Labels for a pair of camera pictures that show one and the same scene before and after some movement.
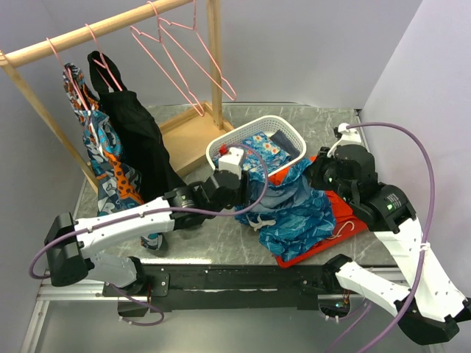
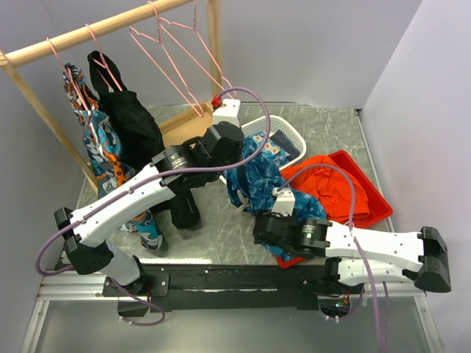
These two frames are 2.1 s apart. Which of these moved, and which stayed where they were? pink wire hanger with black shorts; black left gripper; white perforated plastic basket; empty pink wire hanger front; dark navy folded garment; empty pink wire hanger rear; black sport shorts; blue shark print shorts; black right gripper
Moved: blue shark print shorts; black right gripper; black left gripper
Stayed: white perforated plastic basket; dark navy folded garment; black sport shorts; empty pink wire hanger front; pink wire hanger with black shorts; empty pink wire hanger rear
